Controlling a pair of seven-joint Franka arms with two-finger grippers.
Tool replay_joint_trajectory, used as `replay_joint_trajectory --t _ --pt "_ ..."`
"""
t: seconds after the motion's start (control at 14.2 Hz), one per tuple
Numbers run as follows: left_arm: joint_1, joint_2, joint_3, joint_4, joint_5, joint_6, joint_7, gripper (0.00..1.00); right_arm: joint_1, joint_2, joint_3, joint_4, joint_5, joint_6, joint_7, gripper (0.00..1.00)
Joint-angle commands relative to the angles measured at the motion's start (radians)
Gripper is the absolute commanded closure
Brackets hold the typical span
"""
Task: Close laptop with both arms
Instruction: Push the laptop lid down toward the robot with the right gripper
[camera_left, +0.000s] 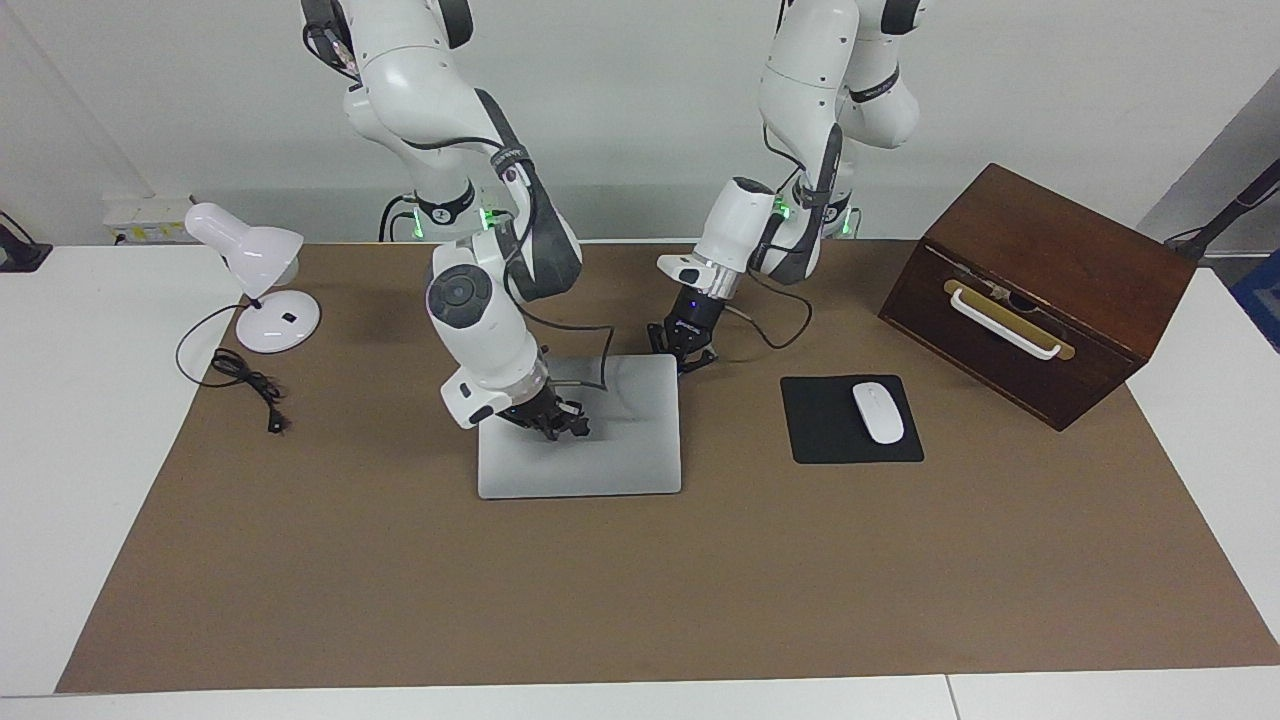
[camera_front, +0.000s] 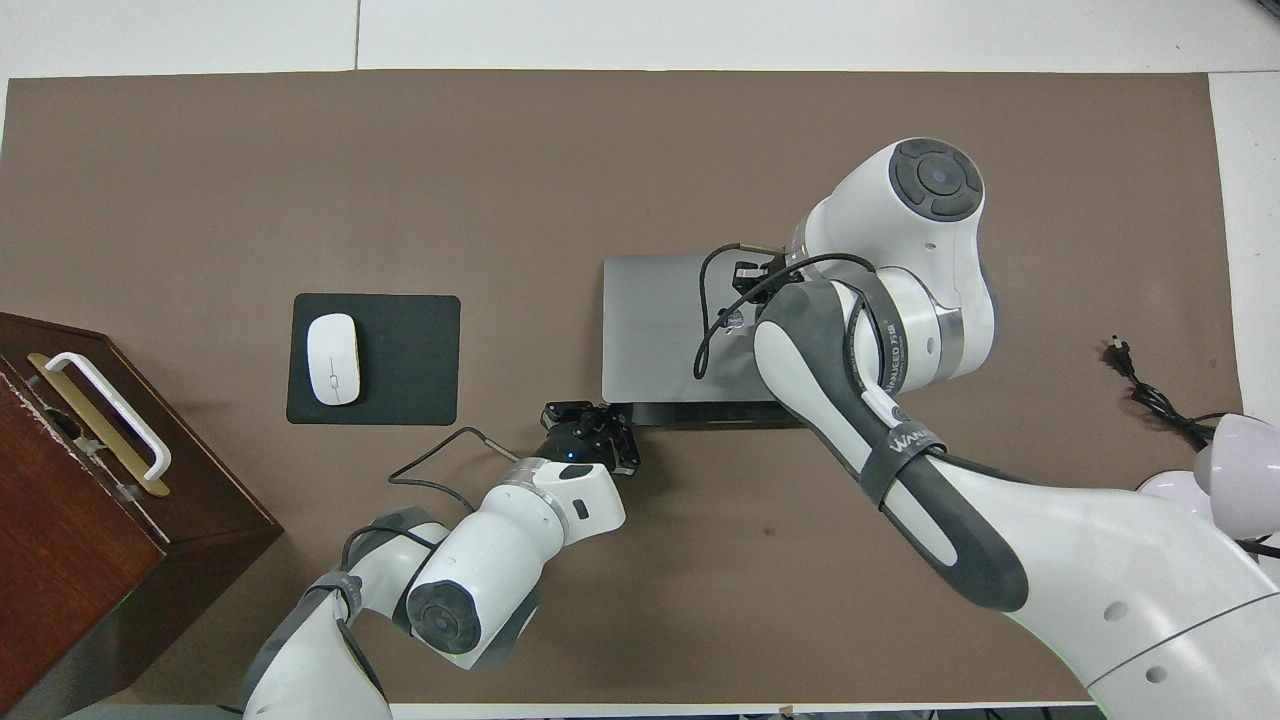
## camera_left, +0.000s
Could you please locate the black clamp base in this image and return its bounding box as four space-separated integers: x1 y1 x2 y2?
0 212 53 273

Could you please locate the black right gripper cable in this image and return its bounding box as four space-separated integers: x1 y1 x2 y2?
505 280 616 393

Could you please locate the white power strip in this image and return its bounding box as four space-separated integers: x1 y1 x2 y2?
103 195 196 246

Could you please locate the black stand pole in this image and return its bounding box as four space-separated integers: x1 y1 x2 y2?
1165 158 1280 263

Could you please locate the white desk lamp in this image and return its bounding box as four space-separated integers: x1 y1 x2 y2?
184 203 322 354

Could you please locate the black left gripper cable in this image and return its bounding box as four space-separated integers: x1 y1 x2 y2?
722 270 815 351

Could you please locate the dark brown wooden box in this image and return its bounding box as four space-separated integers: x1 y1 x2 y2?
878 163 1199 432

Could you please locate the grey laptop with apple logo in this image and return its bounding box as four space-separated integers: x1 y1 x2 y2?
477 353 684 500

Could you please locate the brown table mat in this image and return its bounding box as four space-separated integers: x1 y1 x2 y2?
55 240 1280 694

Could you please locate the white box handle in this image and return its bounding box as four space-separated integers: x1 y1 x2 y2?
948 288 1063 361

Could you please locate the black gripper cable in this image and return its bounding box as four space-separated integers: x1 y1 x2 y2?
722 270 815 351
505 280 616 393

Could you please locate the white computer mouse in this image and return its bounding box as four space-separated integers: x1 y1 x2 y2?
852 382 906 446

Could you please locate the black mouse pad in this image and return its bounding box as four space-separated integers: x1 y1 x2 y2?
780 375 925 466

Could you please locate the black right arm base cable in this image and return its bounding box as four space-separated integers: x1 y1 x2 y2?
378 193 416 243

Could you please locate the black lamp power cable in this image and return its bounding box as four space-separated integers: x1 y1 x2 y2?
176 303 289 435

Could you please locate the blue crate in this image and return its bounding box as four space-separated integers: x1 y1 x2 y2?
1232 250 1280 353

